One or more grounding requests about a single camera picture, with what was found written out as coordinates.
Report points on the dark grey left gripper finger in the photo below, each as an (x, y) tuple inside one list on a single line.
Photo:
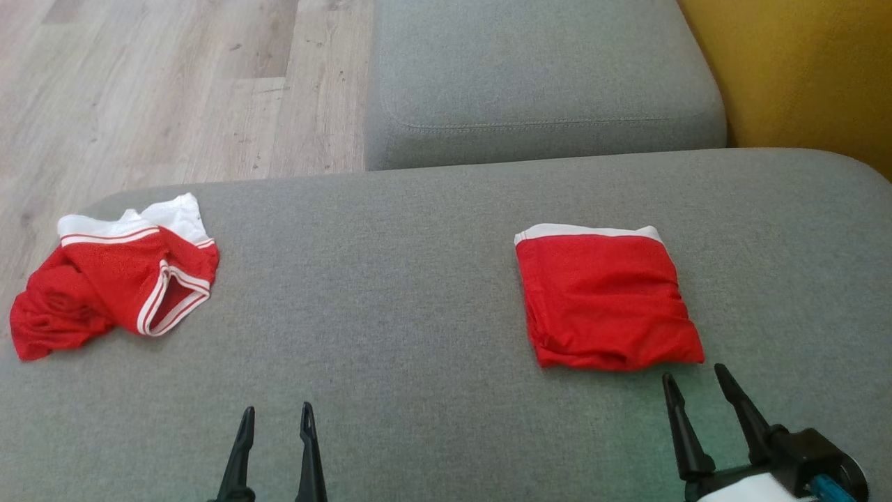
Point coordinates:
[(238, 467), (310, 467)]

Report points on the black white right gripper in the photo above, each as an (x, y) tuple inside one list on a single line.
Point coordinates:
[(808, 453)]

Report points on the red shorts with white trim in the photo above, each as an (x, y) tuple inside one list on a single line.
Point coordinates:
[(104, 279), (606, 300)]

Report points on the large grey sofa seat cushion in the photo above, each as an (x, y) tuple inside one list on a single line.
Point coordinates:
[(383, 279)]

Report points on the yellow upholstered cushion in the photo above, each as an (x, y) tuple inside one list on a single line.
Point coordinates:
[(801, 70)]

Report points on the small grey sofa cushion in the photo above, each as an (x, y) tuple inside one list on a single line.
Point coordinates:
[(543, 70)]

